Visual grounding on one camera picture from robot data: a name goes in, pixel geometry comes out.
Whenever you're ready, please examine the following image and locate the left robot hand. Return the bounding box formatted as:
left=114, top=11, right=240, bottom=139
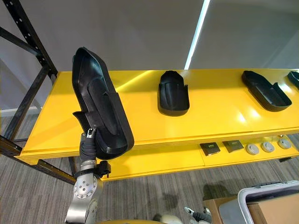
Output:
left=78, top=127, right=98, bottom=163

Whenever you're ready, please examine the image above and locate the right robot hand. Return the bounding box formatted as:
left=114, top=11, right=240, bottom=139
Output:
left=184, top=206, right=213, bottom=224

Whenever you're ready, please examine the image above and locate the black plastic housing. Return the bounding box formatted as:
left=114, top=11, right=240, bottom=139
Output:
left=71, top=46, right=135, bottom=161
left=157, top=70, right=190, bottom=117
left=286, top=71, right=299, bottom=89
left=241, top=70, right=293, bottom=112

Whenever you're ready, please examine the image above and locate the yellow recessed shelf board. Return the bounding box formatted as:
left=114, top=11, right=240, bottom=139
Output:
left=100, top=133, right=299, bottom=182

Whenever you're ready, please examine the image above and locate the small brown cardboard box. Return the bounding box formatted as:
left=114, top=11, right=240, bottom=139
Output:
left=202, top=196, right=239, bottom=224

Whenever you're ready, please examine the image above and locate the black left wrist clamp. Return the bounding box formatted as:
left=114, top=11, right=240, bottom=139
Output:
left=74, top=161, right=112, bottom=179

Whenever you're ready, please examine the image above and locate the grey plastic bin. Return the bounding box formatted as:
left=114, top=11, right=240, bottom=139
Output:
left=219, top=181, right=299, bottom=224

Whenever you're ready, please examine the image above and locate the dark square box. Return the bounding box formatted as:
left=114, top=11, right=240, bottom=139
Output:
left=222, top=139, right=244, bottom=154
left=199, top=142, right=221, bottom=157

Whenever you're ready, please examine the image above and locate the large brown cardboard box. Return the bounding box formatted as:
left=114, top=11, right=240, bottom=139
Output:
left=247, top=193, right=299, bottom=224

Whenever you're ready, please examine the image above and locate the round grey disc part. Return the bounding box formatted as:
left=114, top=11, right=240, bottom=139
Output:
left=277, top=138, right=292, bottom=150
left=261, top=141, right=275, bottom=153
left=245, top=143, right=260, bottom=155

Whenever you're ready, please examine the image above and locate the black metal rack frame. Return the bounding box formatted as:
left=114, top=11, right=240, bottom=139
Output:
left=0, top=0, right=78, bottom=185

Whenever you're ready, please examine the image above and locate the white wall light strip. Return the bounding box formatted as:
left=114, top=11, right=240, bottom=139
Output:
left=184, top=0, right=211, bottom=70

